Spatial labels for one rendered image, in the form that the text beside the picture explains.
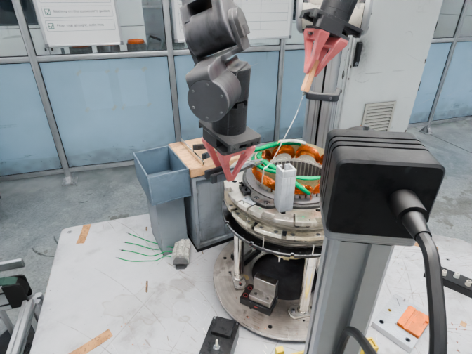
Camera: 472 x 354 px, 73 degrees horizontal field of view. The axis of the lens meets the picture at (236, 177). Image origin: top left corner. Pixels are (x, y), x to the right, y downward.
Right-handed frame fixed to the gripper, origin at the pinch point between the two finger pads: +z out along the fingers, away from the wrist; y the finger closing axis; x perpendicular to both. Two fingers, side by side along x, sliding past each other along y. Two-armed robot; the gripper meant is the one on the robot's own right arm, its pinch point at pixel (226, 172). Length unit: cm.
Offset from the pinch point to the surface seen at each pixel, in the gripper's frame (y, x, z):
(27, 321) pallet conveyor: -29, -43, 52
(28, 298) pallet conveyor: -37, -42, 52
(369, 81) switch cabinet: -115, 220, 47
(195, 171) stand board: -21.2, 4.8, 13.6
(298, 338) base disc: 19.3, 8.1, 35.2
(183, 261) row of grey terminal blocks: -15.9, -2.2, 39.2
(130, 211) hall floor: -155, 18, 135
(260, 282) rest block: 6.0, 7.2, 30.3
